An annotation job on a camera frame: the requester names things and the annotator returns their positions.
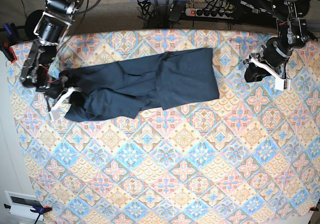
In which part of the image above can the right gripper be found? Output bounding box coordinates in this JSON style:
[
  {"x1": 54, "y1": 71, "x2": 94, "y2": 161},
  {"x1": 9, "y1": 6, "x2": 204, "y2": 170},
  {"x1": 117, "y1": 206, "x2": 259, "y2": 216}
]
[{"x1": 36, "y1": 76, "x2": 88, "y2": 112}]

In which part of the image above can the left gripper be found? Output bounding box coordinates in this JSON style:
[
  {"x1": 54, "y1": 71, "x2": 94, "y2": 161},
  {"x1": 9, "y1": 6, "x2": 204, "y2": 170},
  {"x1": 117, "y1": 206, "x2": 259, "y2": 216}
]
[{"x1": 243, "y1": 38, "x2": 293, "y2": 83}]

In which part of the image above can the dark navy t-shirt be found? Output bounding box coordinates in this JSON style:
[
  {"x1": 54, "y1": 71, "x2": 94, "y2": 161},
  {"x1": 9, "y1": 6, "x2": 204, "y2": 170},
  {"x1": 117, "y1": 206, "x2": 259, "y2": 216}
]
[{"x1": 59, "y1": 48, "x2": 220, "y2": 122}]

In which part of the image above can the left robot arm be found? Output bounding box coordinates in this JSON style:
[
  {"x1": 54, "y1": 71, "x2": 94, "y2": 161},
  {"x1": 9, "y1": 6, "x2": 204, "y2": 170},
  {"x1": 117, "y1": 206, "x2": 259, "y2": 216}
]
[{"x1": 244, "y1": 0, "x2": 309, "y2": 84}]

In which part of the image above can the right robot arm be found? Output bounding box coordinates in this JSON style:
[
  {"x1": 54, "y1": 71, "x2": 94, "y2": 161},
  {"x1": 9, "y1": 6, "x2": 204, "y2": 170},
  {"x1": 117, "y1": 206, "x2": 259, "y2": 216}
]
[{"x1": 19, "y1": 0, "x2": 84, "y2": 112}]

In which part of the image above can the patterned colourful tablecloth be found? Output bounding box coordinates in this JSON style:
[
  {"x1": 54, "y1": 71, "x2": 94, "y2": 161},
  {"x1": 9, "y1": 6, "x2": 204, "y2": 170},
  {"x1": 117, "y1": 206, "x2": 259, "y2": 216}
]
[{"x1": 6, "y1": 30, "x2": 320, "y2": 224}]

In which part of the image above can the white power strip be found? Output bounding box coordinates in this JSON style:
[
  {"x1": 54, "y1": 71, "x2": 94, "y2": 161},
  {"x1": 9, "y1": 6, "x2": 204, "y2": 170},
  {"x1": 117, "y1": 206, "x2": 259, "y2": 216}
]
[{"x1": 184, "y1": 8, "x2": 232, "y2": 19}]

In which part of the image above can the blue orange clamp top-left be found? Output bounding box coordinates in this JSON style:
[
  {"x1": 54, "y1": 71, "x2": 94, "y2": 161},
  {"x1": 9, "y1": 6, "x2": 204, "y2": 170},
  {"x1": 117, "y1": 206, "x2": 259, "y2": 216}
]
[{"x1": 0, "y1": 23, "x2": 18, "y2": 63}]

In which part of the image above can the black round stool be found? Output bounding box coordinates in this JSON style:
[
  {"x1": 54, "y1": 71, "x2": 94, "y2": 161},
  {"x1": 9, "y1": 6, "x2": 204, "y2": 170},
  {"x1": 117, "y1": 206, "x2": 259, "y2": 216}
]
[{"x1": 24, "y1": 9, "x2": 43, "y2": 40}]

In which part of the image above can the blue orange clamp bottom-left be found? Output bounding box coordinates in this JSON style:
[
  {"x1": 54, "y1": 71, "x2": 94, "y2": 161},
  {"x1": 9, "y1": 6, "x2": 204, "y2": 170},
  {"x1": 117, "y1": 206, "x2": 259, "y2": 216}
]
[{"x1": 4, "y1": 204, "x2": 52, "y2": 224}]

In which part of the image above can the orange clamp bottom-right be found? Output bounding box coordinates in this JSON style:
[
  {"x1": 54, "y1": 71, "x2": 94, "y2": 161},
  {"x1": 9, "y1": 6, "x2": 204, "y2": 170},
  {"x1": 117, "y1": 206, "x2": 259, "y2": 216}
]
[{"x1": 309, "y1": 207, "x2": 319, "y2": 212}]

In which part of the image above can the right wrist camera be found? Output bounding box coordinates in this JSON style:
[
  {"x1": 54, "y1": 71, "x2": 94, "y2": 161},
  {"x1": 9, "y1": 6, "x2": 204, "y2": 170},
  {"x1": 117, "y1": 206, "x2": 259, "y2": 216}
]
[{"x1": 48, "y1": 110, "x2": 60, "y2": 121}]

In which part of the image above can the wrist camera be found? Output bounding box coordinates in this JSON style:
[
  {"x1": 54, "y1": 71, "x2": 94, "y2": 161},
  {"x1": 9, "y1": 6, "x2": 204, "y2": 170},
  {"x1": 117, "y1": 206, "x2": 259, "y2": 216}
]
[
  {"x1": 274, "y1": 78, "x2": 291, "y2": 91},
  {"x1": 48, "y1": 110, "x2": 60, "y2": 121}
]

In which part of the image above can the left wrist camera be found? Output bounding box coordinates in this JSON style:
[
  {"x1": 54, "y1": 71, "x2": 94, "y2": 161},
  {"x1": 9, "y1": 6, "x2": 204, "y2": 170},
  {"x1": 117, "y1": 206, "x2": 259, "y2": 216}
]
[{"x1": 274, "y1": 78, "x2": 291, "y2": 91}]

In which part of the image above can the white wall vent panel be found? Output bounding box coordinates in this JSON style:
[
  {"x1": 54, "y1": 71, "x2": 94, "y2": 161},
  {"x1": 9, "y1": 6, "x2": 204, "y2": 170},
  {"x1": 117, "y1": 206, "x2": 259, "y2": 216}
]
[{"x1": 5, "y1": 191, "x2": 41, "y2": 221}]

